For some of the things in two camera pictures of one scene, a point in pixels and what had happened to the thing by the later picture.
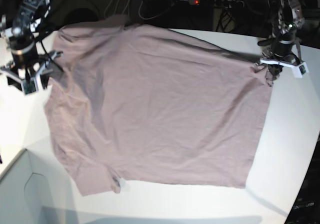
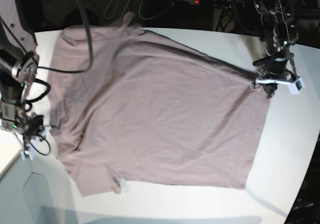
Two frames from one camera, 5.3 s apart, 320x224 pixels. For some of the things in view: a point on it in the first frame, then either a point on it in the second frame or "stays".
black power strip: [217, 2] stays
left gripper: [46, 67] to [29, 125]
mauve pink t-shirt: [137, 103] stays
